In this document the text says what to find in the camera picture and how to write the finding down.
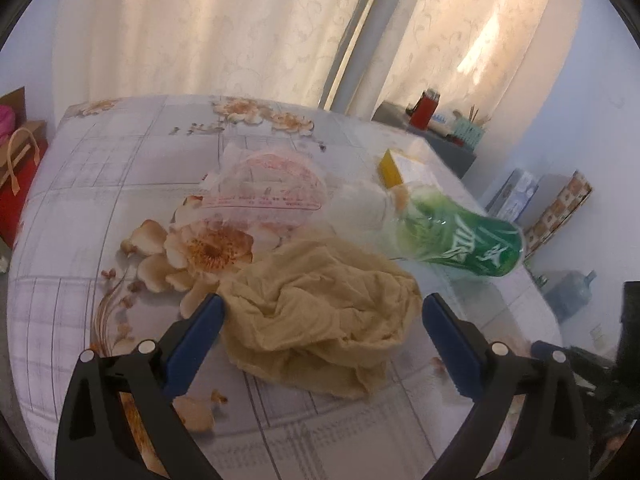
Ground floral tablecloth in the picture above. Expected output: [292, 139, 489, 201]
[8, 96, 561, 479]

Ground patterned cardboard box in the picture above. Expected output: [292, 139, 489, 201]
[518, 170, 593, 259]

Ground clear red-printed plastic bag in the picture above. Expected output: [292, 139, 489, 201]
[198, 144, 329, 229]

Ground red paper gift bag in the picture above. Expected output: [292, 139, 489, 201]
[0, 122, 48, 248]

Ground tan paper napkin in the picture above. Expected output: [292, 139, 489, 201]
[218, 236, 422, 400]

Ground blue water jug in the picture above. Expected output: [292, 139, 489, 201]
[541, 270, 597, 323]

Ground grey cabinet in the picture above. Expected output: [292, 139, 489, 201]
[372, 101, 476, 179]

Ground yellow cardboard box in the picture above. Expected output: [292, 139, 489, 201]
[378, 150, 439, 188]

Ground cream lace curtain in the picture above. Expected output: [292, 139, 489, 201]
[52, 0, 559, 122]

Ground brown cardboard box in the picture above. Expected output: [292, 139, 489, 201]
[1, 87, 48, 148]

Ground red thermos flask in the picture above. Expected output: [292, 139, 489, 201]
[409, 88, 440, 130]

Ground green plastic bottle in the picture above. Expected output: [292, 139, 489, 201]
[380, 182, 526, 278]

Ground teal utensil holder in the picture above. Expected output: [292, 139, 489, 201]
[451, 115, 485, 151]

